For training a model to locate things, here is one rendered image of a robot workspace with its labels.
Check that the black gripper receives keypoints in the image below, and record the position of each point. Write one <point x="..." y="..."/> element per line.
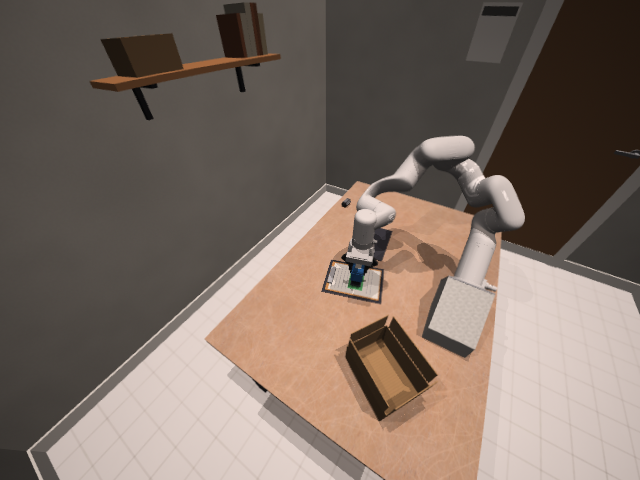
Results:
<point x="371" y="253"/>

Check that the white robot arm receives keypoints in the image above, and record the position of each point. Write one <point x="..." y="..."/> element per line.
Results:
<point x="506" y="214"/>

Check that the brown cardboard box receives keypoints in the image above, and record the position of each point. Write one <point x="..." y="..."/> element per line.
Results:
<point x="381" y="356"/>

